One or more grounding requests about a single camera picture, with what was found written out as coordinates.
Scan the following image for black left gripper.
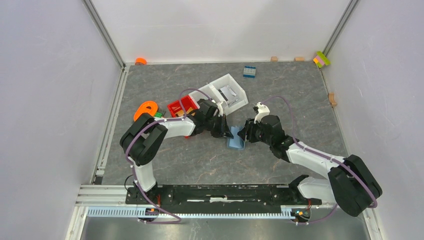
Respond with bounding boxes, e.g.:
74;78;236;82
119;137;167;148
204;113;234;140

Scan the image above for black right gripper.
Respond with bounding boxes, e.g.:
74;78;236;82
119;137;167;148
237;117;273;146

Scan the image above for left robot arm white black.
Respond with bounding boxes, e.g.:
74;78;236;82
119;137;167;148
119;99;234;204

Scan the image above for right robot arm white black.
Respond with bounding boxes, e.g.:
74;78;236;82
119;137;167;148
237;115;383;217

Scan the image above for clear plastic packet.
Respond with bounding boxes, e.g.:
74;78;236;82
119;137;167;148
226;95;240;107

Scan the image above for white plastic bin with packet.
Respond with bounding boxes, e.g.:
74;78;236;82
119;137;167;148
208;73;249;115

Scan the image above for red plastic bin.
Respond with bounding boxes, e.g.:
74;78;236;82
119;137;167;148
167;95;199;118

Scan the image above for blue lego brick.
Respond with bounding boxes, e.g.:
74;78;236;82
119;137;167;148
243;66;257;78

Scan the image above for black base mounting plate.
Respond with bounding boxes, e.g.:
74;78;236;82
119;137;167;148
146;184;322;215

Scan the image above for green toy brick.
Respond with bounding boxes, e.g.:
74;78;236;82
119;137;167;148
154;112;164;118

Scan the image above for orange letter e toy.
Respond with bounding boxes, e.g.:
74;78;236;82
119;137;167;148
133;100;159;122

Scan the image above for small wooden block right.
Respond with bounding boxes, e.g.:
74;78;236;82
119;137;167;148
294;56;305;62

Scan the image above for curved wooden piece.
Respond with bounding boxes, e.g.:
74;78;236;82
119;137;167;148
328;92;338;108

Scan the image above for green pink stacked bricks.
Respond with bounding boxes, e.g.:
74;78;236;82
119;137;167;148
312;51;331;69

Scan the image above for orange round cap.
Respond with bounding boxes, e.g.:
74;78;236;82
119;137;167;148
134;57;147;66

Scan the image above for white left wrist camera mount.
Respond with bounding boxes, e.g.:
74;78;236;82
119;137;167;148
211;99;225;117

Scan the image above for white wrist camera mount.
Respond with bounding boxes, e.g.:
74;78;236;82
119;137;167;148
253;102;270;124
211;99;225;117

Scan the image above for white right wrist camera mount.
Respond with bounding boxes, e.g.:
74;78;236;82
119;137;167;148
253;102;270;124

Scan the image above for aluminium frame rail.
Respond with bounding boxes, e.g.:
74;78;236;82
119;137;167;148
75;184;376;220

